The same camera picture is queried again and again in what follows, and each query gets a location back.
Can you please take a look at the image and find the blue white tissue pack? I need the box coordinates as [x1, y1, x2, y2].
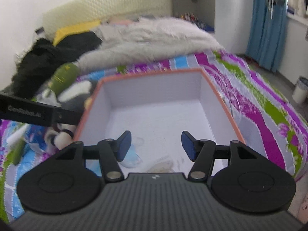
[24, 125, 55, 155]

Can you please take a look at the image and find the white cylindrical bottle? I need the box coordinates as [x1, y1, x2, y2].
[7, 124, 29, 147]

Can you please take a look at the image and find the black clothing pile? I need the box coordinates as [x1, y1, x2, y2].
[10, 31, 102, 99]

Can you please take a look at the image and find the black white plush toy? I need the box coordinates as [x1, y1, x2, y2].
[44, 80, 97, 154]

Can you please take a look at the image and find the yellow pillow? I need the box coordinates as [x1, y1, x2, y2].
[53, 19, 101, 46]

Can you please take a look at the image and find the white waste bin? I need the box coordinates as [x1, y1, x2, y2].
[292, 76, 308, 104]

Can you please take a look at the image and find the orange cardboard box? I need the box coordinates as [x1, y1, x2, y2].
[75, 68, 243, 175]

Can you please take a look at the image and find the blue curtain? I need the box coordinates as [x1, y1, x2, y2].
[246, 0, 287, 73]

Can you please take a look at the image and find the grey fluffy blanket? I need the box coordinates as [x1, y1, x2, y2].
[75, 17, 223, 74]

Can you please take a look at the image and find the cream padded headboard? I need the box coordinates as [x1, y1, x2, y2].
[42, 0, 172, 41]

